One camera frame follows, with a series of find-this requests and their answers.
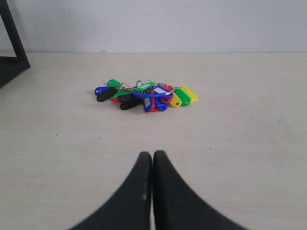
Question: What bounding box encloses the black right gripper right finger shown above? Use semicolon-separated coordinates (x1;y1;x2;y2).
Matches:
153;150;245;230

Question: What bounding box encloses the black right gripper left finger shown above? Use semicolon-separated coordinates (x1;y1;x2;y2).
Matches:
71;152;152;230

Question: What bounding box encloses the colourful key tag bunch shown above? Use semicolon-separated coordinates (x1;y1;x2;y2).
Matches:
94;79;198;113

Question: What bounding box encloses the black metal shelf rack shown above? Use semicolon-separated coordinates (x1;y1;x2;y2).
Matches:
0;0;31;88

